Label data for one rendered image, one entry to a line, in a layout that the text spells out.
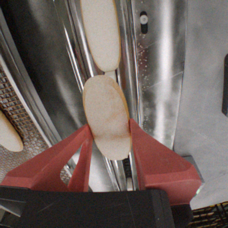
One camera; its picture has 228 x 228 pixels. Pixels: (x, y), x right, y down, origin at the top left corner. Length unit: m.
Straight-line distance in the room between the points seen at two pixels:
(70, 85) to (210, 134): 0.30
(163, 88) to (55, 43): 0.16
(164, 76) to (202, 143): 0.22
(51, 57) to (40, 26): 0.04
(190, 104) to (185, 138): 0.09
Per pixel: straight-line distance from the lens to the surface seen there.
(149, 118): 0.19
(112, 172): 0.30
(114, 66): 0.16
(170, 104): 0.19
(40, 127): 0.18
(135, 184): 0.39
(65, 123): 0.27
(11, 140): 0.22
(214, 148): 0.39
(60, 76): 0.22
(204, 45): 0.23
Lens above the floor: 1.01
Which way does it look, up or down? 55 degrees down
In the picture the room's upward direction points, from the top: 177 degrees counter-clockwise
